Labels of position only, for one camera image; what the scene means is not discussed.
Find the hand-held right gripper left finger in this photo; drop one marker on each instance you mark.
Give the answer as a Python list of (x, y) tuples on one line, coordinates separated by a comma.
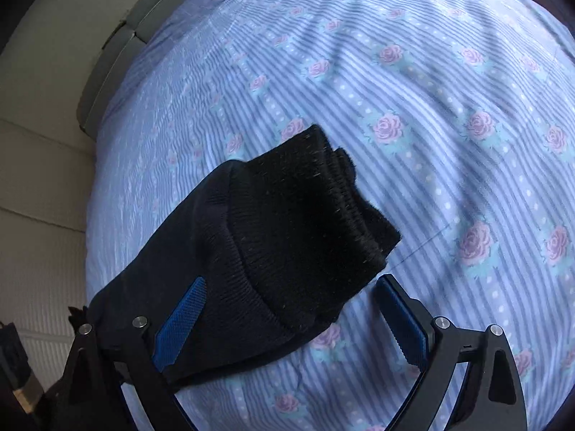
[(179, 323)]

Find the blue striped floral bed sheet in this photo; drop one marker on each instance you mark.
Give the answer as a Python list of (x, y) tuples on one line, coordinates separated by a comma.
[(359, 112)]

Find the grey bed frame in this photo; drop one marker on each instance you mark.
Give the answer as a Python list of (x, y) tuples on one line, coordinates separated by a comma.
[(112, 58)]

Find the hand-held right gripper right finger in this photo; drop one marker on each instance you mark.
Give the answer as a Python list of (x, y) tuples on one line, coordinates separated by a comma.
[(404, 323)]

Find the black knitted sock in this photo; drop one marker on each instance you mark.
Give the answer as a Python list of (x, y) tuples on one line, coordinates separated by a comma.
[(251, 256)]

